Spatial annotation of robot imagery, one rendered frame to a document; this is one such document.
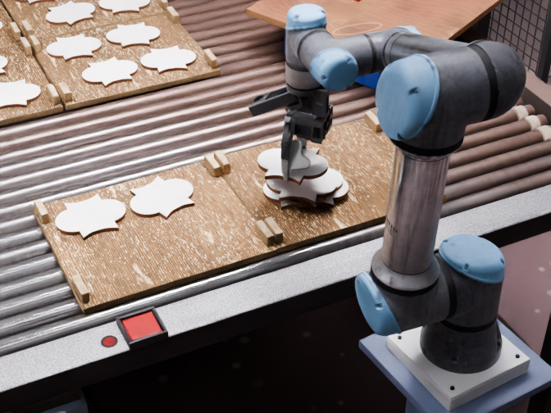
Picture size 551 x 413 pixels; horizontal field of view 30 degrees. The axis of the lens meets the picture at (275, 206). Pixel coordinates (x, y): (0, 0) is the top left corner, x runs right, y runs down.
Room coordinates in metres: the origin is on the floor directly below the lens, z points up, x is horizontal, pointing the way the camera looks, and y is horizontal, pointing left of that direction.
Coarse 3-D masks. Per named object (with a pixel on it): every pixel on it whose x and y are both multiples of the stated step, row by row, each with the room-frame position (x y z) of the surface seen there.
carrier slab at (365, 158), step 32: (352, 128) 2.05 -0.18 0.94; (256, 160) 1.91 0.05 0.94; (352, 160) 1.92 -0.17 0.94; (384, 160) 1.92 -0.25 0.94; (256, 192) 1.79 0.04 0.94; (352, 192) 1.79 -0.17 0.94; (384, 192) 1.80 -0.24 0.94; (288, 224) 1.68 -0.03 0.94; (320, 224) 1.68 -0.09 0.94; (352, 224) 1.68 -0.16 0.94
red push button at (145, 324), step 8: (128, 320) 1.39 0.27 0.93; (136, 320) 1.39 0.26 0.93; (144, 320) 1.39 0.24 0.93; (152, 320) 1.39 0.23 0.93; (128, 328) 1.37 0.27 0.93; (136, 328) 1.37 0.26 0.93; (144, 328) 1.37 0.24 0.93; (152, 328) 1.37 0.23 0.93; (160, 328) 1.37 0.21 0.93; (136, 336) 1.35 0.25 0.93; (144, 336) 1.35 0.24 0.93
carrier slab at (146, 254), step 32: (96, 192) 1.78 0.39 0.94; (128, 192) 1.78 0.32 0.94; (224, 192) 1.79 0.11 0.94; (128, 224) 1.67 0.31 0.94; (160, 224) 1.67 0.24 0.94; (192, 224) 1.68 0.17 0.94; (224, 224) 1.68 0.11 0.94; (64, 256) 1.56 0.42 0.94; (96, 256) 1.57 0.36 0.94; (128, 256) 1.57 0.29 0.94; (160, 256) 1.57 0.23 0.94; (192, 256) 1.57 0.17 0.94; (224, 256) 1.57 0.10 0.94; (256, 256) 1.58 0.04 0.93; (96, 288) 1.47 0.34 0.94; (128, 288) 1.47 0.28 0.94; (160, 288) 1.48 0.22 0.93
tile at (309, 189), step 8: (328, 176) 1.78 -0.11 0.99; (272, 184) 1.75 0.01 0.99; (280, 184) 1.75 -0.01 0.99; (288, 184) 1.75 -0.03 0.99; (296, 184) 1.75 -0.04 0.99; (304, 184) 1.75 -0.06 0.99; (312, 184) 1.75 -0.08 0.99; (320, 184) 1.75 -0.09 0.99; (328, 184) 1.75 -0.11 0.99; (280, 192) 1.73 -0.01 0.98; (288, 192) 1.72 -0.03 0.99; (296, 192) 1.72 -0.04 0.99; (304, 192) 1.72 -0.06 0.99; (312, 192) 1.72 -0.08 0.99; (320, 192) 1.72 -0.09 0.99; (328, 192) 1.72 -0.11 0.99; (280, 200) 1.70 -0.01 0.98; (304, 200) 1.71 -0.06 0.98; (312, 200) 1.70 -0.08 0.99
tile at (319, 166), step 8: (264, 152) 1.78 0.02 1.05; (272, 152) 1.78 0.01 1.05; (304, 152) 1.77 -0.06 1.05; (312, 152) 1.77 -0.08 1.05; (264, 160) 1.75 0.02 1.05; (272, 160) 1.75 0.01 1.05; (280, 160) 1.75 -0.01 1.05; (312, 160) 1.74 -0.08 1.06; (320, 160) 1.74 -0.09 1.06; (264, 168) 1.72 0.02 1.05; (272, 168) 1.72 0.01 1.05; (280, 168) 1.72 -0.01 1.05; (312, 168) 1.71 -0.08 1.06; (320, 168) 1.71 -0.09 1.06; (272, 176) 1.69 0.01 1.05; (280, 176) 1.69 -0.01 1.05; (296, 176) 1.69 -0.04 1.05; (304, 176) 1.69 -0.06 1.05; (312, 176) 1.69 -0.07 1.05; (320, 176) 1.70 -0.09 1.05
